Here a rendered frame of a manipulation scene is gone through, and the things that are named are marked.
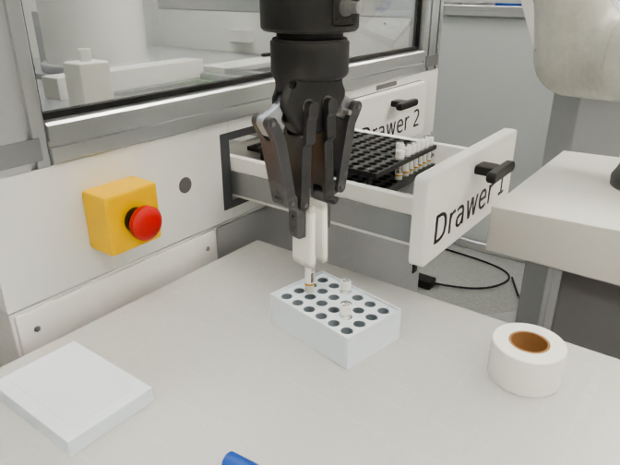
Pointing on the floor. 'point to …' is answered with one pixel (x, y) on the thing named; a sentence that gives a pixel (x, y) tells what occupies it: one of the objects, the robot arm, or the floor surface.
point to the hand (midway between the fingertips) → (310, 232)
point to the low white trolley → (320, 385)
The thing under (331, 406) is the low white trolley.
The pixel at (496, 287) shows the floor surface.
